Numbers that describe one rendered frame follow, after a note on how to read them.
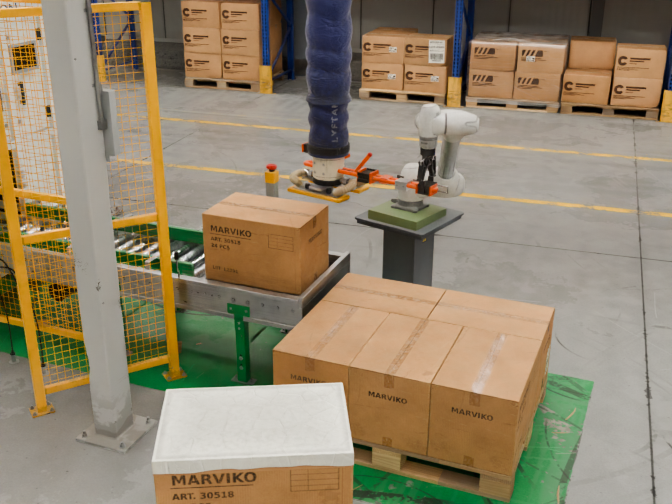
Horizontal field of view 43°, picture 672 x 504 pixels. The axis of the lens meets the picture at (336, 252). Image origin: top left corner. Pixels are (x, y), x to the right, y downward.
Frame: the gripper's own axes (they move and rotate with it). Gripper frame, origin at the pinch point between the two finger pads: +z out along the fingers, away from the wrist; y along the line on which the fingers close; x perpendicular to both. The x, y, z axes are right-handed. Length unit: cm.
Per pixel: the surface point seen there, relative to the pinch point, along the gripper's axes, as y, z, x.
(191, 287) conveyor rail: 50, 69, -119
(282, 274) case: 25, 58, -73
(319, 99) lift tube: 12, -39, -57
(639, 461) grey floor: -16, 124, 118
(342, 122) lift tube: 4, -26, -49
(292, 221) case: 18, 29, -71
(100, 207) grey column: 117, 0, -105
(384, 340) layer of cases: 38, 70, 2
